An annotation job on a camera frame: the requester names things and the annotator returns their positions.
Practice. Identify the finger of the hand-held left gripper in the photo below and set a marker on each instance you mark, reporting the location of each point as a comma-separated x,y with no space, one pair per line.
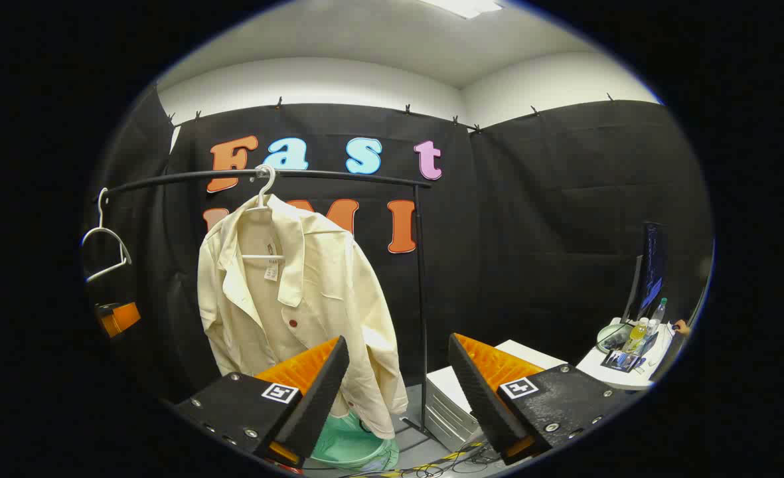
121,318

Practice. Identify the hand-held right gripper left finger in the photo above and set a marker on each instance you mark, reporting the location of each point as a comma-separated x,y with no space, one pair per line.
322,392

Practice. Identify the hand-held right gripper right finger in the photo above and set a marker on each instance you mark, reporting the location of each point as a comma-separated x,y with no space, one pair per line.
481,398

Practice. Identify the green laundry hamper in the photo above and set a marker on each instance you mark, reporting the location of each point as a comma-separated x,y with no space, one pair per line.
345,445

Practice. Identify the cream jacket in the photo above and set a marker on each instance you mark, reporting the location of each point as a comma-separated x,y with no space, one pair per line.
325,292

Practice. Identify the white clothes hanger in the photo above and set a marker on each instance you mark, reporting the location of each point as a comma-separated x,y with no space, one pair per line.
109,271
259,256

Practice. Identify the black clothes rack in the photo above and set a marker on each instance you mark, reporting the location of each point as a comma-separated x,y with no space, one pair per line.
421,299

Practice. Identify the white drawer cabinet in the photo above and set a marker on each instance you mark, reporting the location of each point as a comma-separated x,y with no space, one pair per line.
445,398

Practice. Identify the white desk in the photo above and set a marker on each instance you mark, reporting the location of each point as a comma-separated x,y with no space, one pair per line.
604,375

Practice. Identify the round grey bowl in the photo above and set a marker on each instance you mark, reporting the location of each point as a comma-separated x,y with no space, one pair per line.
611,337

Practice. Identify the dark printed booklet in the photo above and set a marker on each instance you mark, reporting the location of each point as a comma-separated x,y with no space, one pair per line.
621,360

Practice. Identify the yellow drink bottle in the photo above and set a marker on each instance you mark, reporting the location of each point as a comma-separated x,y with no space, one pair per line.
636,335

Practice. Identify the black backdrop cloth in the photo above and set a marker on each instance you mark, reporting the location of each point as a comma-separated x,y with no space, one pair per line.
531,232

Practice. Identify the clear water bottle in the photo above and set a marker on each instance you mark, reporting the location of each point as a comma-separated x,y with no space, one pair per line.
657,318

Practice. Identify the black computer monitor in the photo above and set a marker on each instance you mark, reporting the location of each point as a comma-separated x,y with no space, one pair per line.
650,265

